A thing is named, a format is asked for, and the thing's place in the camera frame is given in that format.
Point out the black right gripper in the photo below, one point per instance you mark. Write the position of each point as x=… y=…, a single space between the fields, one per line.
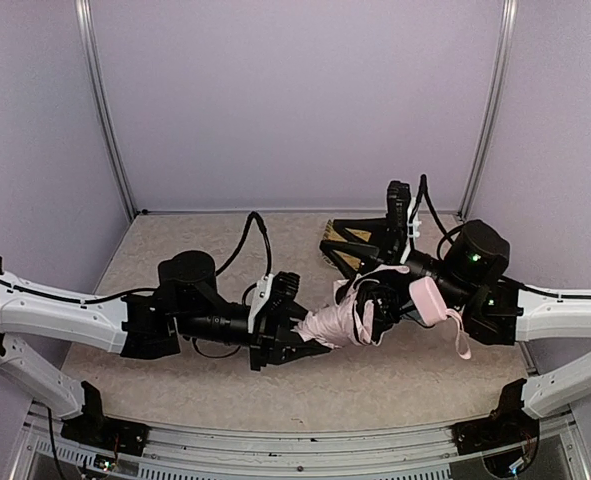
x=397 y=232

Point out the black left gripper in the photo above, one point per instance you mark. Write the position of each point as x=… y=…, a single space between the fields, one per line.
x=267 y=331

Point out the pink umbrella black lining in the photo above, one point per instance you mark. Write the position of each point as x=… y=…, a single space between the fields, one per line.
x=371 y=304

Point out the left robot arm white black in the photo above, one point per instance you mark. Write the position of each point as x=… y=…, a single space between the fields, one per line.
x=144 y=324

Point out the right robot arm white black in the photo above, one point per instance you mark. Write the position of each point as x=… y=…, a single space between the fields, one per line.
x=495 y=309

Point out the woven bamboo tray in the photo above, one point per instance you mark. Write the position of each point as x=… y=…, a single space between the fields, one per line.
x=344 y=250

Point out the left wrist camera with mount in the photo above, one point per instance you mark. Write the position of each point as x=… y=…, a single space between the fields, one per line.
x=259 y=308

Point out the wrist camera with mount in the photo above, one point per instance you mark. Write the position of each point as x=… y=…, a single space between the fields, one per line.
x=400 y=215
x=259 y=308

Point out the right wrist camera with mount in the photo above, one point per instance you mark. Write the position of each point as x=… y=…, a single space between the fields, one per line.
x=400 y=215

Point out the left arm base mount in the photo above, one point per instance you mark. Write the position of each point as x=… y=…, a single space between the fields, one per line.
x=111 y=434

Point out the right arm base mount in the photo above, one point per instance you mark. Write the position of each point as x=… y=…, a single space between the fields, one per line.
x=485 y=434

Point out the right metal frame post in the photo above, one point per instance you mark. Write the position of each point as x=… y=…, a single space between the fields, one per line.
x=492 y=107

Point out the metal frame post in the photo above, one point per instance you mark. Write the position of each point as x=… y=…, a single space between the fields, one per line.
x=83 y=10
x=492 y=107

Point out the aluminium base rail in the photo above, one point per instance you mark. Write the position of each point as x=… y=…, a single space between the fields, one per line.
x=184 y=452

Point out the left metal frame post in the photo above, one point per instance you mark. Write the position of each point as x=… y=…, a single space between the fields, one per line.
x=83 y=10

